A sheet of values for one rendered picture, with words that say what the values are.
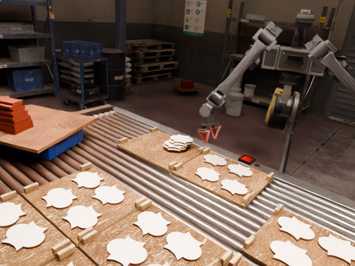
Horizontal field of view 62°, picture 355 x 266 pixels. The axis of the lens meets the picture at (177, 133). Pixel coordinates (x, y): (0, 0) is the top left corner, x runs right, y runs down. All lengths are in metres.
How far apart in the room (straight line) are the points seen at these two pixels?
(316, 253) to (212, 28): 6.30
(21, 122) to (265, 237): 1.30
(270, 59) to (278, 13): 4.37
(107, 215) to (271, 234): 0.64
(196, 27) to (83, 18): 2.52
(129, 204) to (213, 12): 6.20
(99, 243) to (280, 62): 1.56
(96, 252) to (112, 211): 0.21
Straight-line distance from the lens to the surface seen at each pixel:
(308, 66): 2.11
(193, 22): 7.47
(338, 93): 6.13
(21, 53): 5.71
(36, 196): 1.39
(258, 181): 1.56
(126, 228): 1.18
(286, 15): 6.39
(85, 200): 1.33
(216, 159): 1.68
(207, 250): 1.12
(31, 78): 5.87
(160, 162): 1.60
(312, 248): 1.27
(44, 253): 1.13
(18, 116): 1.73
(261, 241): 1.21
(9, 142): 1.65
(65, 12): 6.78
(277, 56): 2.10
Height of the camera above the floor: 1.71
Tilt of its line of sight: 23 degrees down
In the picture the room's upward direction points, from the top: 5 degrees clockwise
